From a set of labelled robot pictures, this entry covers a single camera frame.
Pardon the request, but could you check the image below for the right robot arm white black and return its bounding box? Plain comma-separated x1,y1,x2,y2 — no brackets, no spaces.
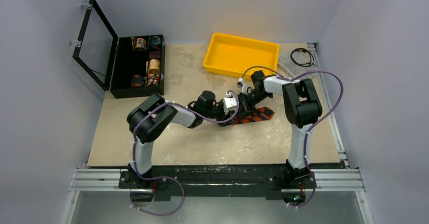
234,70,323,187

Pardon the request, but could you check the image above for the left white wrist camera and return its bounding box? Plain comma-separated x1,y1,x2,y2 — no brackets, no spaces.
222,90,238,114

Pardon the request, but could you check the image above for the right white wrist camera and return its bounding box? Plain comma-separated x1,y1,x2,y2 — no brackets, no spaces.
237,77,252,95

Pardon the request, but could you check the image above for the orange navy striped tie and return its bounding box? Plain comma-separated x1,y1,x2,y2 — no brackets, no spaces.
230,107,275,125

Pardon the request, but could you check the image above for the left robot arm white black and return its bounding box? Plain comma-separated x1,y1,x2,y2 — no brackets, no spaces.
126,91,237,188

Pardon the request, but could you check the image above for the rolled tie beige patterned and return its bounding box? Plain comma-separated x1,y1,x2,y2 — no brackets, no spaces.
146,59,161,75

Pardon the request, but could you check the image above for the rolled tie colourful floral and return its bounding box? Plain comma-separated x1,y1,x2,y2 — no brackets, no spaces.
145,74,160,87

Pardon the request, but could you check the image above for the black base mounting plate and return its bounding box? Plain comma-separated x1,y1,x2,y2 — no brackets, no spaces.
118,164,315,204

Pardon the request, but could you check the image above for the clear plastic parts box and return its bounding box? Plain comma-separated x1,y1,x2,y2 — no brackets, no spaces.
278,47,318,78

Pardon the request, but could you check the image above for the rolled tie dark blue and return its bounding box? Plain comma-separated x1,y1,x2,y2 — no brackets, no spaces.
147,35,163,51

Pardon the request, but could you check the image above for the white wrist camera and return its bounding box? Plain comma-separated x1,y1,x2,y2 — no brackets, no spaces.
222,90,238,114
237,77,252,95

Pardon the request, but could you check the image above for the yellow plastic tray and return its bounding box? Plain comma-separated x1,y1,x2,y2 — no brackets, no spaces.
203,33,280,80

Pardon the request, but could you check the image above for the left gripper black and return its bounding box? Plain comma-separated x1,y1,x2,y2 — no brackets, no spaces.
203,103,236,126

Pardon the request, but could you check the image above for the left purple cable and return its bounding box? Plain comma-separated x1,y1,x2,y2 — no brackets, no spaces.
131,89,241,216

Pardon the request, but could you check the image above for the rolled tie orange floral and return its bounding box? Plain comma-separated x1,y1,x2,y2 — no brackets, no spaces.
131,37,147,51

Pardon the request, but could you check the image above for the aluminium rail frame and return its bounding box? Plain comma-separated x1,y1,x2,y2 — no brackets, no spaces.
63,43,371,223

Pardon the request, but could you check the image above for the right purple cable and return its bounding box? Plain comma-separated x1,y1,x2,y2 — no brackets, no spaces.
238,65,345,210

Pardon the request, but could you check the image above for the black tie storage box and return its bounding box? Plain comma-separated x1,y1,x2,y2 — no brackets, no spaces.
110,34,166,99

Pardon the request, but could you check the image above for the purple cable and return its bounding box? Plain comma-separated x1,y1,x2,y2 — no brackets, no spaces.
131,89,241,216
238,65,345,210

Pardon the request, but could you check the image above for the rolled tie red navy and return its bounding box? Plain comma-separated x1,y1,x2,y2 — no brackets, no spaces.
148,50,161,60

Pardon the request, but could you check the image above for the rolled tie dark red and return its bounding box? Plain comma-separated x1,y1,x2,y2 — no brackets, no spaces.
130,74,146,88

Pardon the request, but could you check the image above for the black framed box lid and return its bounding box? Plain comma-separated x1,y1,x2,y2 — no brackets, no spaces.
71,0,118,91

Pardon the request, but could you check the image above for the black coiled cable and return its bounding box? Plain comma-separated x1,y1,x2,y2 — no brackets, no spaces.
289,48,316,68

